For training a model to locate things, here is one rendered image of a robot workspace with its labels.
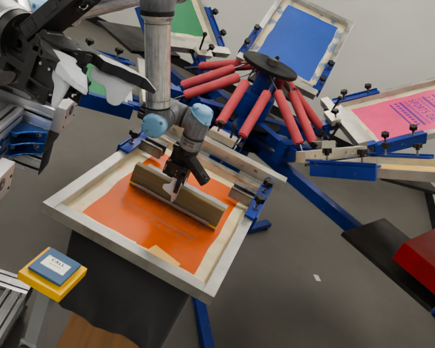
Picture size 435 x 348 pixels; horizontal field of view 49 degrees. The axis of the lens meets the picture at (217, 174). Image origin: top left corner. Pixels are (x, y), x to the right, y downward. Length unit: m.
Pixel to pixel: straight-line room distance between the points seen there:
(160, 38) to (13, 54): 0.71
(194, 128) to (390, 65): 4.50
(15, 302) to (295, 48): 2.39
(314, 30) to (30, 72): 3.13
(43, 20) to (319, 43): 3.03
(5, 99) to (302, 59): 2.28
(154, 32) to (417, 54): 4.72
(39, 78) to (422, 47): 5.40
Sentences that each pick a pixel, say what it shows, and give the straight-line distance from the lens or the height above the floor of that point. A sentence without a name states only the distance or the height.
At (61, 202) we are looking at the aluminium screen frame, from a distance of 1.55.
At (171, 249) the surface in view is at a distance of 1.57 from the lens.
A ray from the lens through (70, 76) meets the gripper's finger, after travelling 0.59.
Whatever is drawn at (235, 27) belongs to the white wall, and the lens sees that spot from 6.05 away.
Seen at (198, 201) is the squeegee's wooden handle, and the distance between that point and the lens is 1.68.
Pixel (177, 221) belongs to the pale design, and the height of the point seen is 0.95.
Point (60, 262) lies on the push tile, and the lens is 1.38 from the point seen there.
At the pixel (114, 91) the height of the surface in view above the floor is 1.64.
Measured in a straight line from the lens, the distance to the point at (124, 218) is 1.62.
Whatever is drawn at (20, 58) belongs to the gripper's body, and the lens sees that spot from 0.74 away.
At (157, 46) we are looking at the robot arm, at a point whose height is 1.52.
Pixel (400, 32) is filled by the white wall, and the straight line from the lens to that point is 5.85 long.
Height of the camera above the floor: 1.91
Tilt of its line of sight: 27 degrees down
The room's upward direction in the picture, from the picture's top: 25 degrees clockwise
